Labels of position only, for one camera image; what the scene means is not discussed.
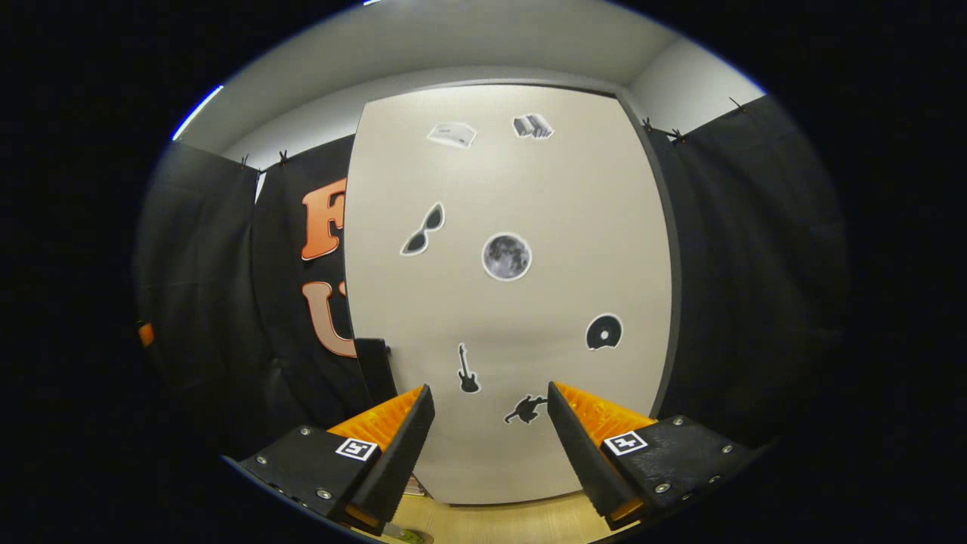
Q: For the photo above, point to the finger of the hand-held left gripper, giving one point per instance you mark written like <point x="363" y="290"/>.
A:
<point x="145" y="333"/>

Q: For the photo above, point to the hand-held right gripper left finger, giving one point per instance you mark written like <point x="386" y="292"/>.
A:
<point x="400" y="461"/>

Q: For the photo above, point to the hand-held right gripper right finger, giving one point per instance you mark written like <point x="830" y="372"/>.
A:
<point x="585" y="453"/>

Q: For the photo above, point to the beige cabinet door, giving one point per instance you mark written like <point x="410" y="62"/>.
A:
<point x="529" y="189"/>

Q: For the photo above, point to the ceiling light strip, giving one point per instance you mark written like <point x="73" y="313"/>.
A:
<point x="196" y="112"/>

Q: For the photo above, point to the black backdrop cloth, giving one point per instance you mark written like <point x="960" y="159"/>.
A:
<point x="755" y="264"/>

